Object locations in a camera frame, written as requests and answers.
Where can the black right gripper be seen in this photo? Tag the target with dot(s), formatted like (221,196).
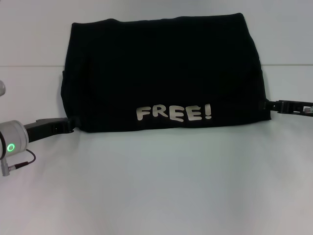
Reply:
(297,107)

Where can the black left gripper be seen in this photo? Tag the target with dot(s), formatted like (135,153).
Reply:
(44,129)

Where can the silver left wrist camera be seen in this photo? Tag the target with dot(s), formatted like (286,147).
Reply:
(2,88)

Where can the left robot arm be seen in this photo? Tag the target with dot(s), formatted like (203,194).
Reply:
(12,139)

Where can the black shirt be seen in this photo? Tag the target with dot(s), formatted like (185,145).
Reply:
(159,73)

